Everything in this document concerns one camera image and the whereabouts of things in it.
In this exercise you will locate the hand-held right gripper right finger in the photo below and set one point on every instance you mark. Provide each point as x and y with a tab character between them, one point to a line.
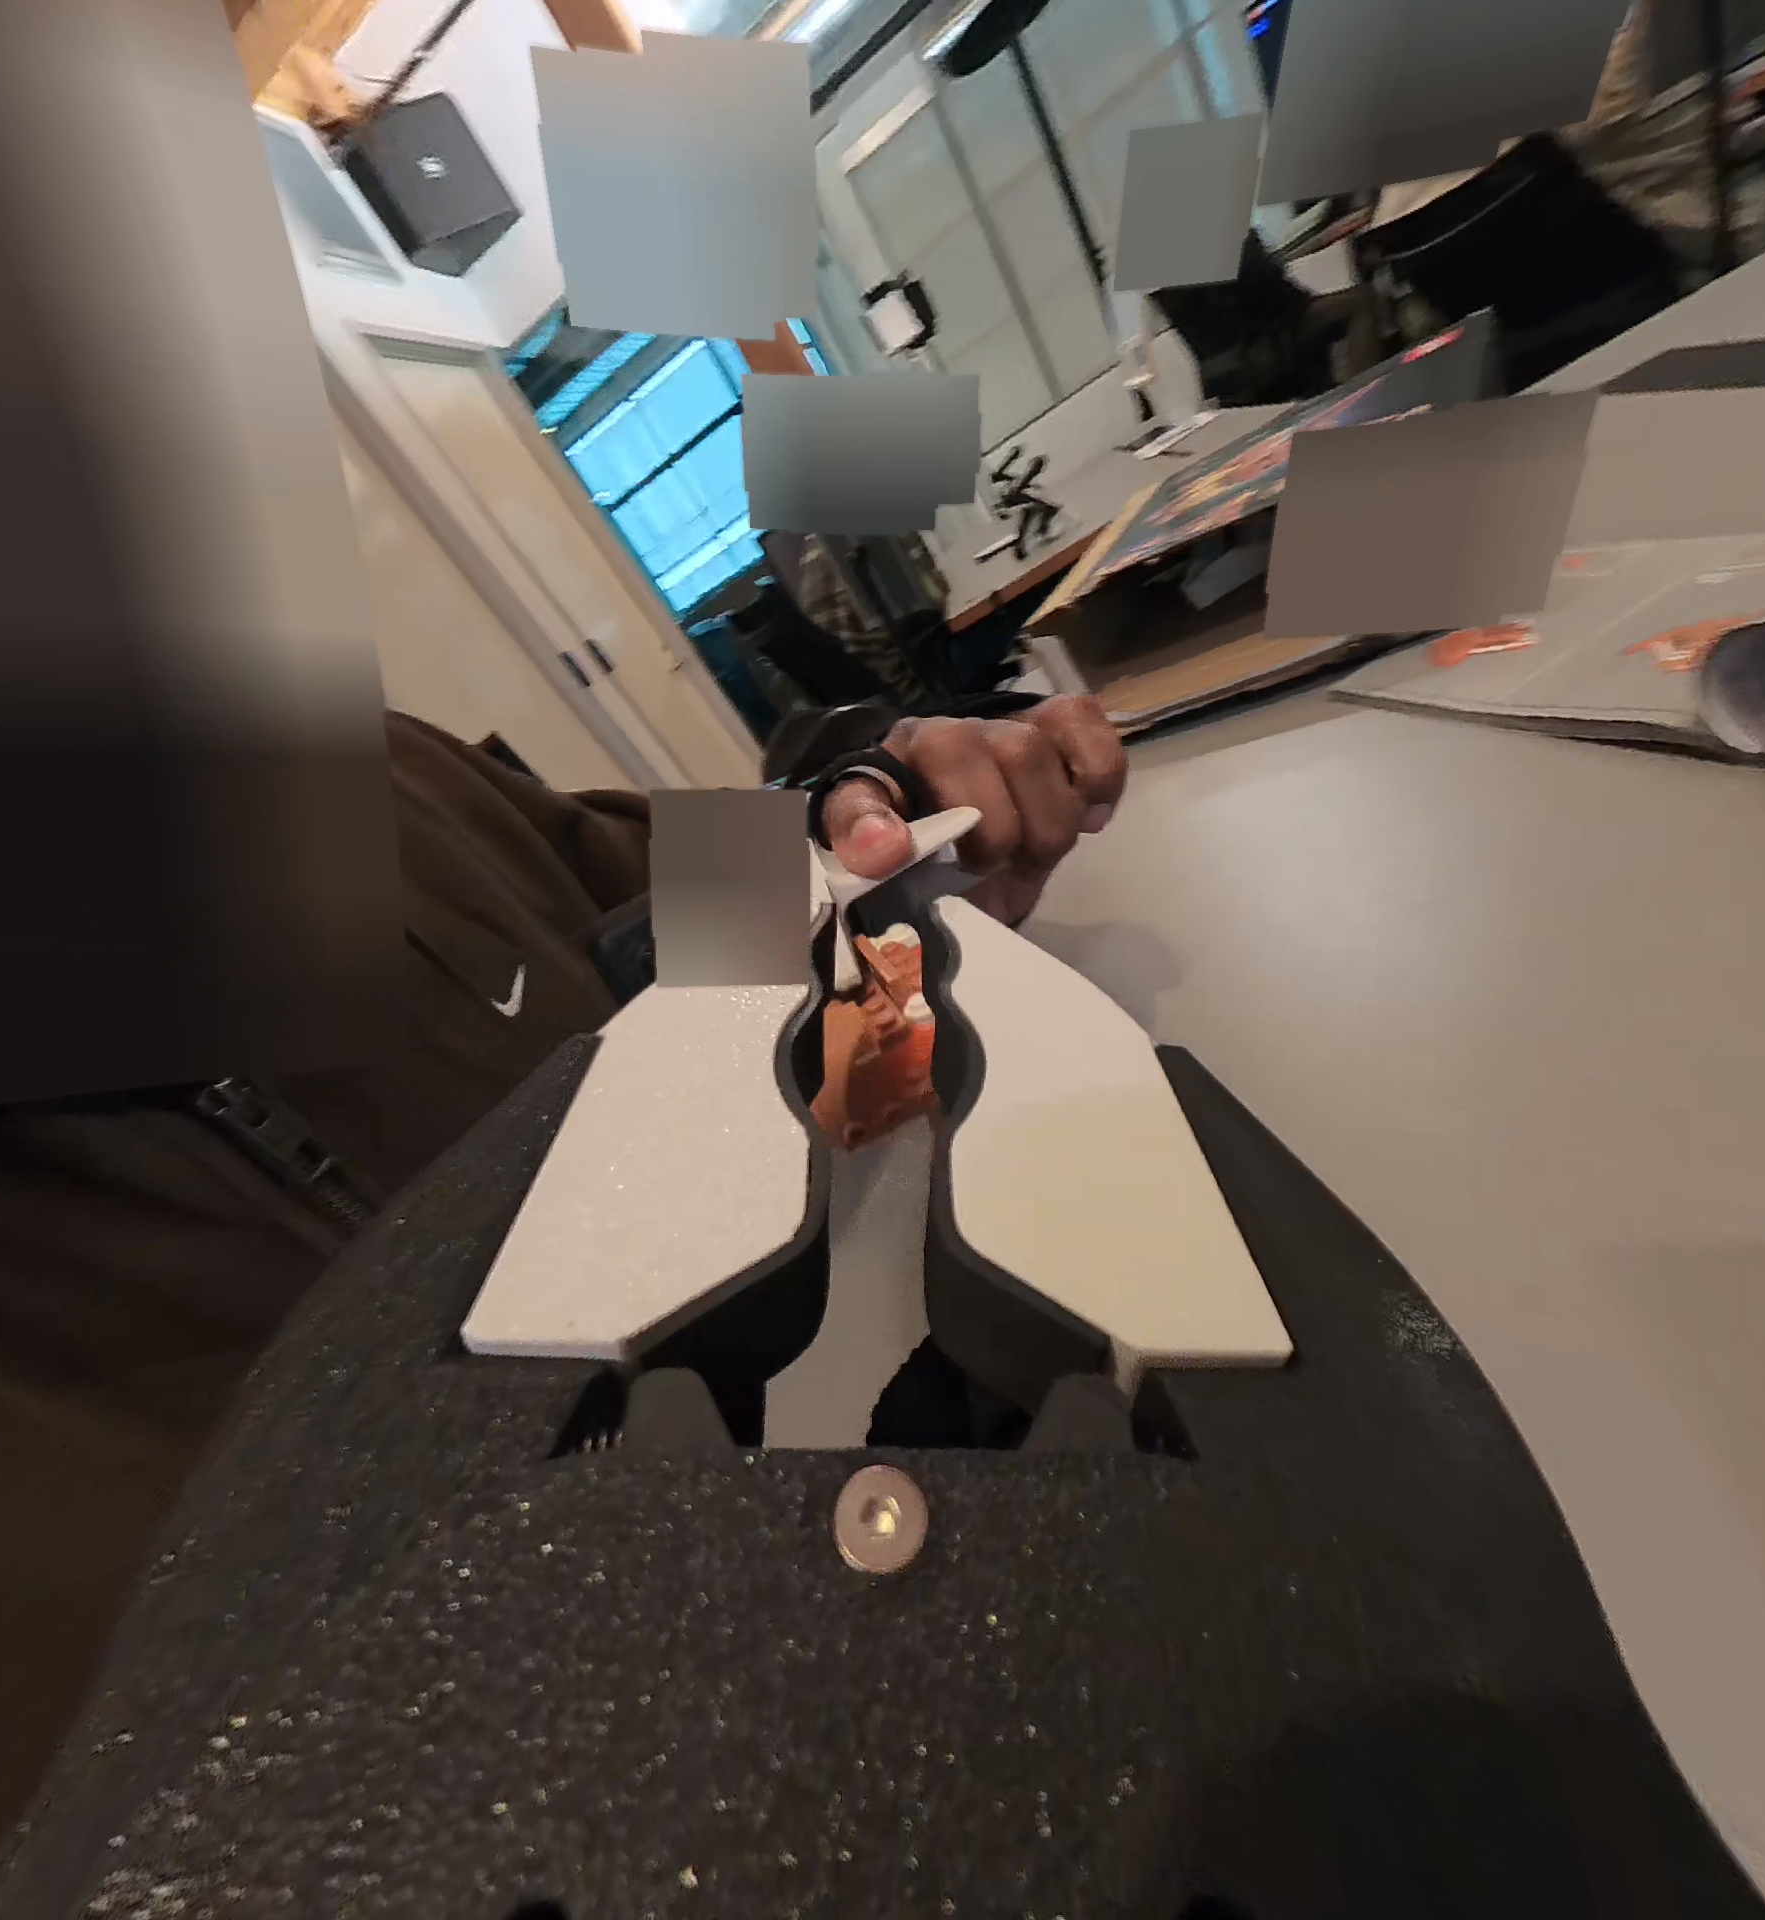
1107	1185

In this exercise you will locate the white door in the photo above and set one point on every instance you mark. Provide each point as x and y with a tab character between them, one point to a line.
522	555

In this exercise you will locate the person's left forearm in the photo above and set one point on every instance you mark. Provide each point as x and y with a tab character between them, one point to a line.
581	854

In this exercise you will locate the black gripper on stand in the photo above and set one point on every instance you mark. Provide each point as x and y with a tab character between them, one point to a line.
1026	503

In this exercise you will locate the grey office desk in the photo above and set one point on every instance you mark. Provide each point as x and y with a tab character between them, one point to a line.
1093	480

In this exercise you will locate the lego instruction booklet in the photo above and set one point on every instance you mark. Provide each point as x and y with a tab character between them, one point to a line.
1692	645

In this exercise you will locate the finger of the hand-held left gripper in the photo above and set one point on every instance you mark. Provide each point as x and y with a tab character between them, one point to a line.
942	832
840	930

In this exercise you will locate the person's left hand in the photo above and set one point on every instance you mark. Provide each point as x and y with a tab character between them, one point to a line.
1017	796

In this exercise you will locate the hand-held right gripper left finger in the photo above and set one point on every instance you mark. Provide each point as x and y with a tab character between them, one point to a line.
657	1185

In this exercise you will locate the black wall speaker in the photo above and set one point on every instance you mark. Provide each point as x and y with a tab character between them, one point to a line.
431	179

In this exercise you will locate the orange lego model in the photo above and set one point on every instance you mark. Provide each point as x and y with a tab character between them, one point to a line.
882	1049

